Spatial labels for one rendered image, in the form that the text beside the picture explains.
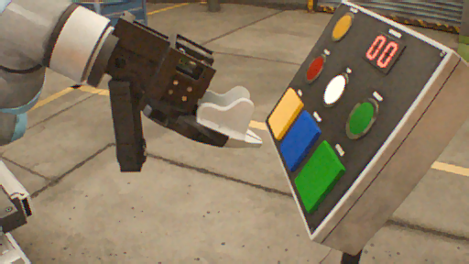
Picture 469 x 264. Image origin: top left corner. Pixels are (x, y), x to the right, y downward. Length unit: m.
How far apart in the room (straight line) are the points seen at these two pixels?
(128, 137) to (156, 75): 0.08
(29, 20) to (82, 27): 0.06
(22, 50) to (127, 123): 0.14
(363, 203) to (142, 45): 0.31
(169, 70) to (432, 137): 0.30
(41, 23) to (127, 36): 0.09
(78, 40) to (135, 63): 0.07
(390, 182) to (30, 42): 0.43
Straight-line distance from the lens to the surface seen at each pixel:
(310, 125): 0.58
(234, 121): 0.43
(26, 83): 0.49
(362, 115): 0.50
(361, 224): 0.50
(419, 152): 0.48
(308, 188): 0.52
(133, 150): 0.44
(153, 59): 0.41
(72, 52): 0.40
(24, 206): 1.08
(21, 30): 0.41
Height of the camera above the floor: 1.29
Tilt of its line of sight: 27 degrees down
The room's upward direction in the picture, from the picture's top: straight up
